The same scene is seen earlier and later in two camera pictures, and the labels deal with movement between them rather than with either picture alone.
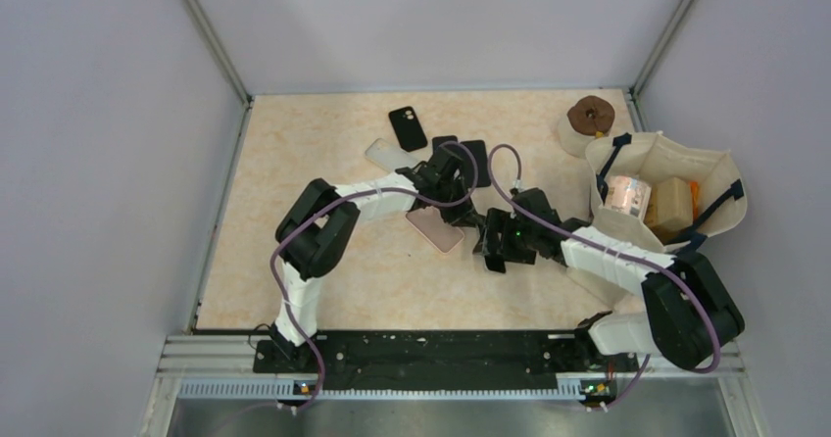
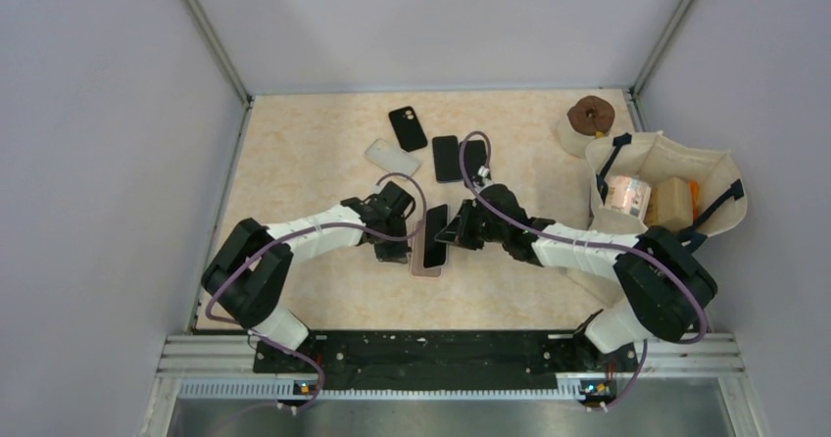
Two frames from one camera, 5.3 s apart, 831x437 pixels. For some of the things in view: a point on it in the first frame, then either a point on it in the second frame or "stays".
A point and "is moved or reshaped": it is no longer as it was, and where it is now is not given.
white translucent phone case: [389, 156] stays
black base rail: [518, 362] stays
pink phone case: [428, 221] is moved or reshaped
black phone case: [408, 128] stays
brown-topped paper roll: [588, 118] stays
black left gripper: [464, 215] -> [395, 254]
